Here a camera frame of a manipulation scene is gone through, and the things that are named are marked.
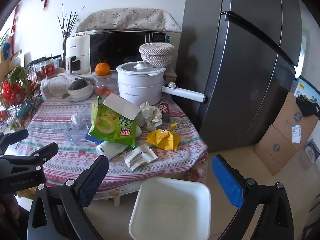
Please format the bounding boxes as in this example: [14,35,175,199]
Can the floral appliance cover cloth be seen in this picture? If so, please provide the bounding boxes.
[76,8,182,33]

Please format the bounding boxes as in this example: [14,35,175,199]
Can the striped patterned tablecloth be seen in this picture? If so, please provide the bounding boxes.
[16,74,209,200]

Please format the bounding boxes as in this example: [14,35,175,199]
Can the large orange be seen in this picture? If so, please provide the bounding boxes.
[95,59,111,77]

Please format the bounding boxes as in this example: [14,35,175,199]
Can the red-label jar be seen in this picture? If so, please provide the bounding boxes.
[35,64,47,80]
[44,60,57,78]

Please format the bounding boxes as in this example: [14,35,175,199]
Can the small cardboard box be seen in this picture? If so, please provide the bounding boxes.
[253,124,304,177]

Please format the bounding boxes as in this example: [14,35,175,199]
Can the white soft pouch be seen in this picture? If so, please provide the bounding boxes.
[96,140,128,160]

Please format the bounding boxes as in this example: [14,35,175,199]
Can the white pot lid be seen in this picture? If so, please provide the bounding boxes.
[116,61,166,77]

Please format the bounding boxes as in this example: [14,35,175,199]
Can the dark grey refrigerator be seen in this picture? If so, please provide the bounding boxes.
[175,0,304,153]

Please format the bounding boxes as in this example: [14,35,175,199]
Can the dark green squash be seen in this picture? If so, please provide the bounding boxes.
[69,78,88,91]

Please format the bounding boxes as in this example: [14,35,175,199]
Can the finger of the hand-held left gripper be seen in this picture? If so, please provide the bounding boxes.
[0,129,29,155]
[0,142,59,173]

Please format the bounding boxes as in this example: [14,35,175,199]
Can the green snack bag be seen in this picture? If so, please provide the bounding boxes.
[89,95,137,148]

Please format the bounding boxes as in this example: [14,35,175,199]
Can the microwave oven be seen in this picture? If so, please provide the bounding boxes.
[75,29,168,74]

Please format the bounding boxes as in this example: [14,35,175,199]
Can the white electric pot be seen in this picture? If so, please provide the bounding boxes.
[116,61,208,105]

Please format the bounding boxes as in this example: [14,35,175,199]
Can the blue printed box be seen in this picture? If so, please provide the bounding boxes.
[294,77,320,98]

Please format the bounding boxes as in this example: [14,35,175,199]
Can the white deep bowl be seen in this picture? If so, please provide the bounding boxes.
[67,81,93,97]

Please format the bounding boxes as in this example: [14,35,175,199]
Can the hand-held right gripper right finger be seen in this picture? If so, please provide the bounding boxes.
[211,154,295,240]

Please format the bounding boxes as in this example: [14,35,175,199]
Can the white green-print packet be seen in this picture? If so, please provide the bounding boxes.
[119,144,158,172]

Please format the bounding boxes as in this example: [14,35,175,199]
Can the black wire rack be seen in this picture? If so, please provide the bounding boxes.
[0,65,45,130]

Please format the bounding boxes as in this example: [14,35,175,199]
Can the white orange carton box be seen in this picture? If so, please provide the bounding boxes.
[103,93,148,128]

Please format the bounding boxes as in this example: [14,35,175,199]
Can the black bag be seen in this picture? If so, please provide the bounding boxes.
[296,95,320,117]

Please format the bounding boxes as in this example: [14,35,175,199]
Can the large cardboard box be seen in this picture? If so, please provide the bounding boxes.
[271,91,318,153]

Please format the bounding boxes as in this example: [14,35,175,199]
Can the clear container black lid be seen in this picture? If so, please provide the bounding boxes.
[51,54,62,68]

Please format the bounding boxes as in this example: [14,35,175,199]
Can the glass teapot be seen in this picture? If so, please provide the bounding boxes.
[93,74,119,97]

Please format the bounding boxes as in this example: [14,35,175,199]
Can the floral under cloth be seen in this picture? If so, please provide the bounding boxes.
[96,152,209,202]

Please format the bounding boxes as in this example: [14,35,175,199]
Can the clear plastic bag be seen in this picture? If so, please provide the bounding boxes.
[64,112,94,144]

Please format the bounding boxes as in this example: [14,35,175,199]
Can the dark red can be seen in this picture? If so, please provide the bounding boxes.
[158,102,171,123]

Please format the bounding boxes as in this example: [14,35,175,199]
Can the white floral cloth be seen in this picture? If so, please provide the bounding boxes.
[41,74,100,101]

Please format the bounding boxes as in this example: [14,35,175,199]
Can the dried branches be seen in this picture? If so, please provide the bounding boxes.
[57,5,86,49]

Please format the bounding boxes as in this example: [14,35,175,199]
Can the white woven basket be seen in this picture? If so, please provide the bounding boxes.
[139,42,175,67]

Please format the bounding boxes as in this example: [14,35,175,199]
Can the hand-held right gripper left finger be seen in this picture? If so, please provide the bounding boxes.
[27,155,110,240]

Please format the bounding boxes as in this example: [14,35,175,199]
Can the white air fryer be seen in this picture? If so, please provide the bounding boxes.
[65,34,91,75]

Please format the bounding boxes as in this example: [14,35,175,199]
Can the yellow snack packet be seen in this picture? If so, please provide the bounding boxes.
[146,122,180,151]

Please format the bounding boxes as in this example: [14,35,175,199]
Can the blue biscuit box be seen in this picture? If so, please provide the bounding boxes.
[85,131,105,145]

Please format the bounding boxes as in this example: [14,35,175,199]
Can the red hanging decoration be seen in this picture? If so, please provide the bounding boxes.
[10,4,20,34]

